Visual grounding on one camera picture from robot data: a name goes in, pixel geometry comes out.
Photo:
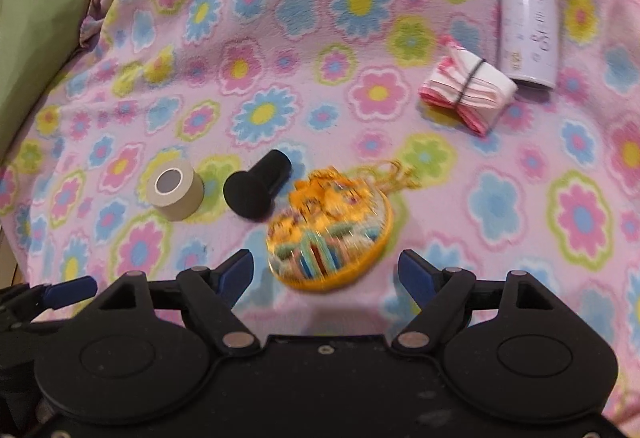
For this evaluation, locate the pink floral fleece blanket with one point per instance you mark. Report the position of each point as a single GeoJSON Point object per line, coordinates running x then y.
{"type": "Point", "coordinates": [350, 68]}

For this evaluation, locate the folded pink white cloth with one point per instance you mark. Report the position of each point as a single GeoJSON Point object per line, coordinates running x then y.
{"type": "Point", "coordinates": [450, 88]}

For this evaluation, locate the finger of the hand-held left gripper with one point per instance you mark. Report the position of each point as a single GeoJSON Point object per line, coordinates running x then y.
{"type": "Point", "coordinates": [70, 290]}

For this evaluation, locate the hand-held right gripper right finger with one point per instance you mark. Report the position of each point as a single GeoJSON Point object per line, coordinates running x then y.
{"type": "Point", "coordinates": [417, 273]}

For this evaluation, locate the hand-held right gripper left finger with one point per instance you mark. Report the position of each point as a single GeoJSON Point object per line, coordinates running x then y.
{"type": "Point", "coordinates": [240, 268]}

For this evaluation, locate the beige tape roll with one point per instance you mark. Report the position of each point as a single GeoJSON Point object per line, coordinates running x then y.
{"type": "Point", "coordinates": [180, 205]}

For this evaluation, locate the purple water bottle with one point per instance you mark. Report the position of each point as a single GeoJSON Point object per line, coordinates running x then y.
{"type": "Point", "coordinates": [530, 8]}

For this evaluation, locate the yellow patterned round pouch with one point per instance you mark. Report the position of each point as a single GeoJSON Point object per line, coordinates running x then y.
{"type": "Point", "coordinates": [325, 238]}

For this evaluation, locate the green pillow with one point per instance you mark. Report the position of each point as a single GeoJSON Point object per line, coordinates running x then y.
{"type": "Point", "coordinates": [35, 58]}

